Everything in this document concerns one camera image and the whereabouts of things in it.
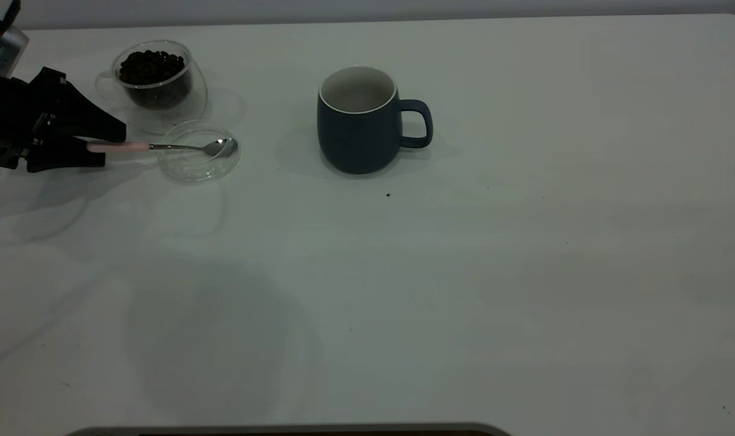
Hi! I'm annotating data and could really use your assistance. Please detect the pink-handled metal spoon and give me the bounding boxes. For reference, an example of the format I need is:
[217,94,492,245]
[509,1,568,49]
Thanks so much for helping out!
[87,137,239,158]

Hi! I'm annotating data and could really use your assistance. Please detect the large coffee bean heap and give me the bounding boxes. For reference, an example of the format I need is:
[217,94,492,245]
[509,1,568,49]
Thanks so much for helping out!
[119,50,193,111]

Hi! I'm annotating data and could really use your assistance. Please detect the round clear glass lid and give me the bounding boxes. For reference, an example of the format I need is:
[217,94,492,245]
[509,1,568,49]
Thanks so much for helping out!
[159,120,242,185]

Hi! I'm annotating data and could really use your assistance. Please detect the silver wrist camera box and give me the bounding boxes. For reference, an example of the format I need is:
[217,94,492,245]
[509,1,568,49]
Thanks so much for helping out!
[0,24,30,79]

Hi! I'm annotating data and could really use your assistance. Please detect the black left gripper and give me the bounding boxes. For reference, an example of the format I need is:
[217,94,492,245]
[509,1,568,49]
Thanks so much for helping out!
[0,67,128,174]

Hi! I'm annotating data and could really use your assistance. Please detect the clear double-wall glass cup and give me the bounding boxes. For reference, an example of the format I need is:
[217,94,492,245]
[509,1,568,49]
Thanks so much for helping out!
[96,40,209,135]

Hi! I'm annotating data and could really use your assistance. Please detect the grey-blue ceramic mug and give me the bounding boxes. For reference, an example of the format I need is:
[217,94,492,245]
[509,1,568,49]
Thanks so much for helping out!
[316,65,434,176]

